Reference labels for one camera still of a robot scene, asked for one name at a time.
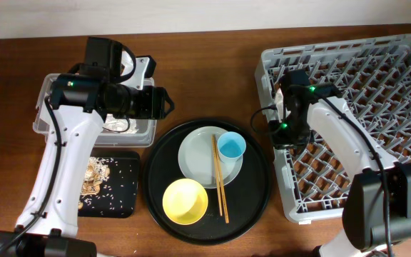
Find grey dishwasher rack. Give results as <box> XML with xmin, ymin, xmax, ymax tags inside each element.
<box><xmin>255</xmin><ymin>34</ymin><xmax>411</xmax><ymax>224</ymax></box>

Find black rectangular tray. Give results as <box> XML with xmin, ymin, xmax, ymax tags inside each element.
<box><xmin>78</xmin><ymin>149</ymin><xmax>141</xmax><ymax>218</ymax></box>

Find white napkin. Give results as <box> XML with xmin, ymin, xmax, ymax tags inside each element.
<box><xmin>103</xmin><ymin>114</ymin><xmax>138</xmax><ymax>133</ymax></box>

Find pink cup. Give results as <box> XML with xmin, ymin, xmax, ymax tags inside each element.
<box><xmin>274</xmin><ymin>89</ymin><xmax>286</xmax><ymax>121</ymax></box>

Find round black tray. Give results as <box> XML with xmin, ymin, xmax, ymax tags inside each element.
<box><xmin>142</xmin><ymin>119</ymin><xmax>271</xmax><ymax>246</ymax></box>

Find grey plate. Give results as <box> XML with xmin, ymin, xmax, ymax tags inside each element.
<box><xmin>178</xmin><ymin>126</ymin><xmax>243</xmax><ymax>188</ymax></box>

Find yellow bowl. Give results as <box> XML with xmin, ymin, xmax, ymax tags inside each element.
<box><xmin>162</xmin><ymin>178</ymin><xmax>208</xmax><ymax>226</ymax></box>

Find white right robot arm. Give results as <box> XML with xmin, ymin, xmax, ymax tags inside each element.
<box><xmin>268</xmin><ymin>69</ymin><xmax>411</xmax><ymax>256</ymax></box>

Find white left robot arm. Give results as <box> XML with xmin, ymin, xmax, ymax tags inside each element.
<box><xmin>0</xmin><ymin>37</ymin><xmax>175</xmax><ymax>256</ymax></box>

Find food scraps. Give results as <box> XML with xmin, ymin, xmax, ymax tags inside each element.
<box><xmin>78</xmin><ymin>157</ymin><xmax>110</xmax><ymax>210</ymax></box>

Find wooden chopstick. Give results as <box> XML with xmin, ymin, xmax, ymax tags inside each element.
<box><xmin>211</xmin><ymin>134</ymin><xmax>223</xmax><ymax>216</ymax></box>
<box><xmin>214</xmin><ymin>134</ymin><xmax>230</xmax><ymax>224</ymax></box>

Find blue cup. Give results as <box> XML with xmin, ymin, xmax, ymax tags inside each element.
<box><xmin>217</xmin><ymin>131</ymin><xmax>247</xmax><ymax>163</ymax></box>

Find clear plastic bin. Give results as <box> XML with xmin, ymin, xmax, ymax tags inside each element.
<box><xmin>33</xmin><ymin>74</ymin><xmax>156</xmax><ymax>148</ymax></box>

